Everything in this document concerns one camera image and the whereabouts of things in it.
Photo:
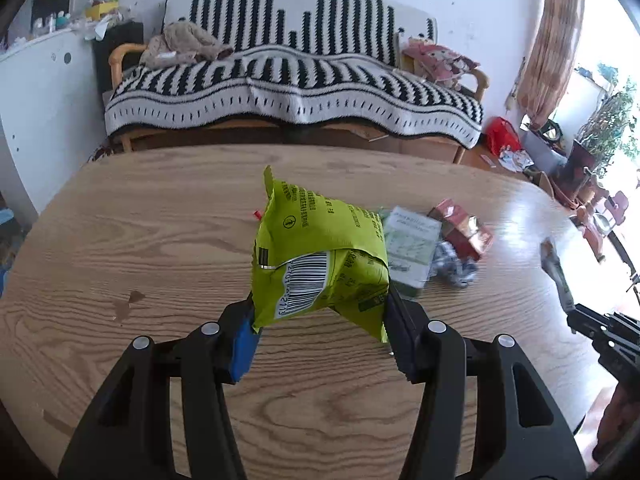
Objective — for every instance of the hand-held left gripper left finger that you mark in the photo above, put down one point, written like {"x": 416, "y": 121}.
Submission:
{"x": 245, "y": 347}

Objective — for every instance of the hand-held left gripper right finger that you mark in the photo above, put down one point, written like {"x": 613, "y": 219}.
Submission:
{"x": 400, "y": 332}

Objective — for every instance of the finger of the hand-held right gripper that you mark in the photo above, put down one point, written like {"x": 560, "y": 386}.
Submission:
{"x": 585, "y": 320}

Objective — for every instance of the grey wrapper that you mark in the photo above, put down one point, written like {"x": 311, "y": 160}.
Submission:
{"x": 555, "y": 270}

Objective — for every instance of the yellow-green snack packet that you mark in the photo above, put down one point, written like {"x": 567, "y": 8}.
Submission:
{"x": 310, "y": 230}

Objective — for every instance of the person's right forearm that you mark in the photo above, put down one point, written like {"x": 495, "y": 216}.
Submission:
{"x": 612, "y": 425}

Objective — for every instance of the green cardboard box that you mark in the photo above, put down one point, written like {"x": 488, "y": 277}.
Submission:
{"x": 410, "y": 245}

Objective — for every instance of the small pink chair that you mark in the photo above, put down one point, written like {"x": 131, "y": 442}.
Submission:
{"x": 617, "y": 207}

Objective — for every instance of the red foil packet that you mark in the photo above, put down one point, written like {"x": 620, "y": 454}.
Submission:
{"x": 462, "y": 230}

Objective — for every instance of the crumpled white paper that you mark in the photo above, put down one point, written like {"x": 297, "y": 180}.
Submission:
{"x": 515, "y": 160}

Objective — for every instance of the potted plant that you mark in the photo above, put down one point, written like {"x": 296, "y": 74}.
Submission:
{"x": 607, "y": 125}

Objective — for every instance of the red bag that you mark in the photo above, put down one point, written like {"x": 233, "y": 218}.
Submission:
{"x": 502, "y": 136}

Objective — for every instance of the sofa with striped blanket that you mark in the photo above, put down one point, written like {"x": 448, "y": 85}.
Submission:
{"x": 300, "y": 80}

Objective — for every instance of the pink cartoon cushion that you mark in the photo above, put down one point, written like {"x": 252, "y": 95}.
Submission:
{"x": 440, "y": 60}

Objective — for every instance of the patterned curtain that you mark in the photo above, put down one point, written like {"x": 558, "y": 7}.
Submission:
{"x": 555, "y": 35}

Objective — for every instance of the beige plush garment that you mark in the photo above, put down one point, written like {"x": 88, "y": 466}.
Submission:
{"x": 185, "y": 42}

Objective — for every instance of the white cabinet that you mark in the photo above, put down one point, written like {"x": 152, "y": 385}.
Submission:
{"x": 40, "y": 110}

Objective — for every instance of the black cabinet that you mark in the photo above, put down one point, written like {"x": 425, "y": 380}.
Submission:
{"x": 105, "y": 60}

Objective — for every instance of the yellow box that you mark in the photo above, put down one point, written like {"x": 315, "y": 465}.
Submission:
{"x": 100, "y": 10}

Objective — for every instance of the cluster of small bottles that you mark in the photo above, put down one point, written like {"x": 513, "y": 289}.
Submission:
{"x": 57, "y": 22}

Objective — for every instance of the wall hanging ornament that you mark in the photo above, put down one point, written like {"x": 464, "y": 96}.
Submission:
{"x": 514, "y": 87}

